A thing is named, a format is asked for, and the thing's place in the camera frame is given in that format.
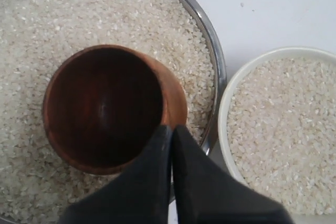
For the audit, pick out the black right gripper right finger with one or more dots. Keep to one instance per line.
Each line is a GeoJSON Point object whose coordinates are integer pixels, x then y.
{"type": "Point", "coordinates": [204, 193]}

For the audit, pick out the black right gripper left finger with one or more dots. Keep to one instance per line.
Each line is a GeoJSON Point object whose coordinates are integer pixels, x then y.
{"type": "Point", "coordinates": [141, 194]}

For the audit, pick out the brown wooden cup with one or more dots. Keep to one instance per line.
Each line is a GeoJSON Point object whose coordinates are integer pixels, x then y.
{"type": "Point", "coordinates": [103, 104]}

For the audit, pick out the white ceramic rice bowl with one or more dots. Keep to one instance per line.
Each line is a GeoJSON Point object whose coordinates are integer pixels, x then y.
{"type": "Point", "coordinates": [277, 128]}

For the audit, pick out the round metal rice tray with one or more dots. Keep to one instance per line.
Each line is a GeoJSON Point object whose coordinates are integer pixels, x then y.
{"type": "Point", "coordinates": [38, 35]}

